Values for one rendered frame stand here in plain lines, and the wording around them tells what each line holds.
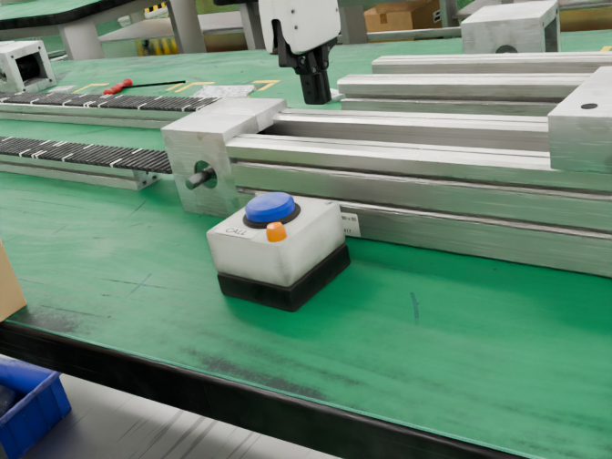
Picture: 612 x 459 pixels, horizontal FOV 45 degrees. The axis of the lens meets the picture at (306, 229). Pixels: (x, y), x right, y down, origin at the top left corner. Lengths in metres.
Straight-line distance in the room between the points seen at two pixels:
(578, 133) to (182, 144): 0.40
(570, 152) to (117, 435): 1.12
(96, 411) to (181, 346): 1.00
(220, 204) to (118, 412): 0.83
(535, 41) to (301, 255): 0.51
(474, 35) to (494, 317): 0.53
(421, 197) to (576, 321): 0.16
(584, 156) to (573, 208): 0.04
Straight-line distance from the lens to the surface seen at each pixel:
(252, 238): 0.57
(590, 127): 0.52
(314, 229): 0.58
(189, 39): 3.82
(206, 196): 0.78
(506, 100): 0.78
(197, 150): 0.76
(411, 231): 0.63
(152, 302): 0.65
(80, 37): 3.37
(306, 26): 0.90
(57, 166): 1.04
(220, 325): 0.59
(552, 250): 0.58
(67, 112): 1.33
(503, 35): 0.99
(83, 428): 1.54
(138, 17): 6.91
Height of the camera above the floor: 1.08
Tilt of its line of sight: 25 degrees down
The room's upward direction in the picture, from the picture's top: 12 degrees counter-clockwise
